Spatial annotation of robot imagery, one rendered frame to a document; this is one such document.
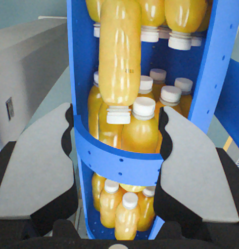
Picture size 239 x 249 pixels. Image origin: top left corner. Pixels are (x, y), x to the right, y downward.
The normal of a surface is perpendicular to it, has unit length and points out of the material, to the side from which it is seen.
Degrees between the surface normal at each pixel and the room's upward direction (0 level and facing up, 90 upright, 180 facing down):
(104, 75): 48
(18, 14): 0
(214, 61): 29
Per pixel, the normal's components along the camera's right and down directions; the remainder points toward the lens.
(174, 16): -0.70, 0.58
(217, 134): 0.00, 0.56
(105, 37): -0.62, 0.05
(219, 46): 0.52, 0.48
